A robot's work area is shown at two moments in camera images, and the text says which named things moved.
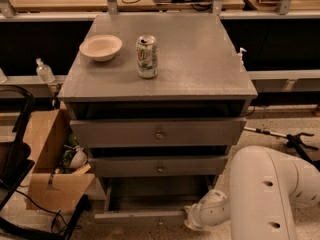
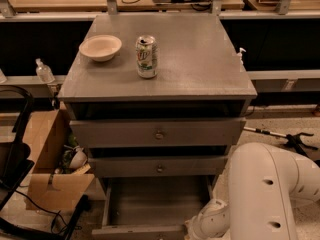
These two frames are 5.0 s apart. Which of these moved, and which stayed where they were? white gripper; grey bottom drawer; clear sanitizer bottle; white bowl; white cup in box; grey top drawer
Moved: white gripper; grey bottom drawer
Stayed: clear sanitizer bottle; white cup in box; white bowl; grey top drawer
